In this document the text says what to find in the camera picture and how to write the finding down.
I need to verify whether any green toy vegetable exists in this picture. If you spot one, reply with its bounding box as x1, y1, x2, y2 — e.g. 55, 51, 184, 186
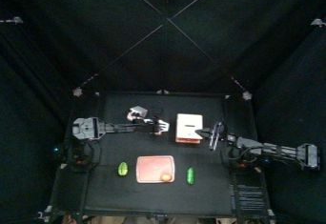
186, 167, 196, 186

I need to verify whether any yellow-green toy starfruit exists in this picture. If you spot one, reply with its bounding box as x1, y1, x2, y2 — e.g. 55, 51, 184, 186
118, 161, 130, 177

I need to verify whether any wooden box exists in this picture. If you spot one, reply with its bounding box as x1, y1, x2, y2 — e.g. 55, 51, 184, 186
175, 112, 204, 145

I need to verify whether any red drawer with wooden knob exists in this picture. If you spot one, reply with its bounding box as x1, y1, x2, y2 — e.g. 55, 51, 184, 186
175, 137, 202, 145

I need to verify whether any black printed label sticker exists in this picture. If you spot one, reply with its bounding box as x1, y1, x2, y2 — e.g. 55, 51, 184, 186
234, 184, 267, 214

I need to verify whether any pink rectangular tray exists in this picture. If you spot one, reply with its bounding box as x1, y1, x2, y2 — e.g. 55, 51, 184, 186
135, 154, 176, 184

